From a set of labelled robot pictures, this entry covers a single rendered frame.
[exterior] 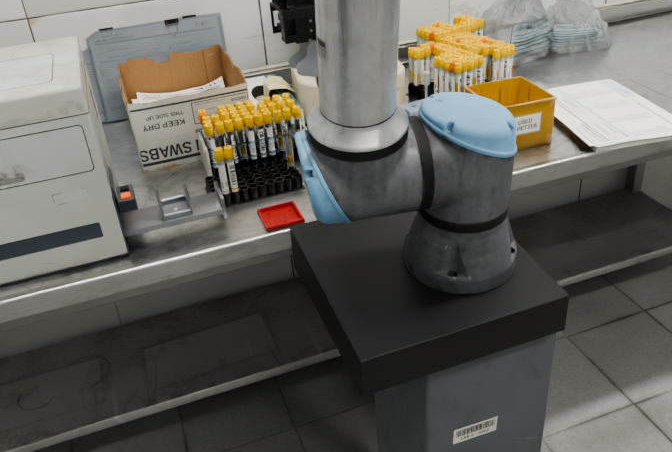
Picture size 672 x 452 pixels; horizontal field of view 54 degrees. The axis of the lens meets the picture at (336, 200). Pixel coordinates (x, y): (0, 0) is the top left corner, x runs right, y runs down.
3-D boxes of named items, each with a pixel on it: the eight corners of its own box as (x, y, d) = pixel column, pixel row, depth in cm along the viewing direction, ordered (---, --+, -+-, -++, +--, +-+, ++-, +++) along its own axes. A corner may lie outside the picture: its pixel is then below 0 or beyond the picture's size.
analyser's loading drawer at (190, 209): (104, 248, 108) (96, 221, 105) (102, 228, 113) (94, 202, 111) (227, 218, 113) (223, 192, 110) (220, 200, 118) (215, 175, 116)
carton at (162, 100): (141, 174, 134) (123, 104, 126) (129, 122, 157) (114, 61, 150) (259, 148, 140) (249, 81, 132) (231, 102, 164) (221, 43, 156)
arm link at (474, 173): (526, 216, 82) (540, 118, 74) (421, 234, 80) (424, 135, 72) (488, 167, 91) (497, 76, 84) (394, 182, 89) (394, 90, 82)
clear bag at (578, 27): (543, 56, 177) (548, 4, 170) (526, 37, 191) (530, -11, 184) (619, 51, 176) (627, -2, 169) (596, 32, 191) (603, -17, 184)
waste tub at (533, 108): (492, 156, 130) (495, 109, 125) (461, 130, 141) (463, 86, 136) (552, 143, 133) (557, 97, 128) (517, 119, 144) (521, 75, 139)
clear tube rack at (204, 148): (211, 183, 128) (204, 150, 125) (202, 162, 136) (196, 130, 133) (311, 161, 134) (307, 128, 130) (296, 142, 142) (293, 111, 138)
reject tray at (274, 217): (266, 232, 112) (266, 228, 112) (257, 212, 118) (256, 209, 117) (304, 222, 114) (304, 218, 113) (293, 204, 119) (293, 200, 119)
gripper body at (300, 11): (272, 36, 112) (263, -38, 106) (320, 28, 114) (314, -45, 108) (287, 49, 105) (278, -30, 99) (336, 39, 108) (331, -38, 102)
